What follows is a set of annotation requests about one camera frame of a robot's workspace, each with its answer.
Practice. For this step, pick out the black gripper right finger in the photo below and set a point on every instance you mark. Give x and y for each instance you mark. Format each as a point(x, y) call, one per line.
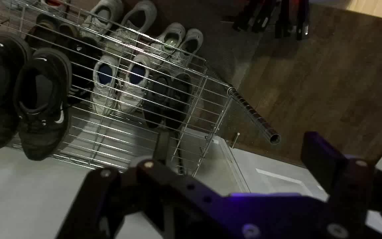
point(341, 177)

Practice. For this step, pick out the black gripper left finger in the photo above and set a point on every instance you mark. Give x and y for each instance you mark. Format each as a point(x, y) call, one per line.
point(172, 200)

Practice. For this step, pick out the black low shoe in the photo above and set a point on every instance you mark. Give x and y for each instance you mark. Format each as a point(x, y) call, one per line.
point(158, 100)

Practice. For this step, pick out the black rack tube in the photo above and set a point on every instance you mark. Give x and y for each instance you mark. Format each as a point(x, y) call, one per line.
point(255, 116)

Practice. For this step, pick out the white shoe with blue insole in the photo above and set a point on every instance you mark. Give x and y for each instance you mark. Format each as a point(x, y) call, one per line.
point(105, 75)
point(135, 75)

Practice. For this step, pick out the black sneaker with white swoosh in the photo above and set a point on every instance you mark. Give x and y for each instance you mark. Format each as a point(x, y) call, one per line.
point(40, 124)

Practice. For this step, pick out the light grey sneaker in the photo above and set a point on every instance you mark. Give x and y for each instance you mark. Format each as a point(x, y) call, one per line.
point(170, 38)
point(191, 44)

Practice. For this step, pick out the black tripod legs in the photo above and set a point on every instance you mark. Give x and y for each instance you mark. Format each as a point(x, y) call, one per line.
point(284, 15)

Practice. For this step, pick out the light wooden board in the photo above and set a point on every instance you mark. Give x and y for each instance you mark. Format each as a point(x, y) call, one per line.
point(377, 9)

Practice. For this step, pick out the grey slip-on shoe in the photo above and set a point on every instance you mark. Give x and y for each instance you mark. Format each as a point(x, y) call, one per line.
point(138, 18)
point(105, 14)

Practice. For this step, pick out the dark brown shoe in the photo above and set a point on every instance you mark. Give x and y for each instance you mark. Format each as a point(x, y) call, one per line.
point(52, 31)

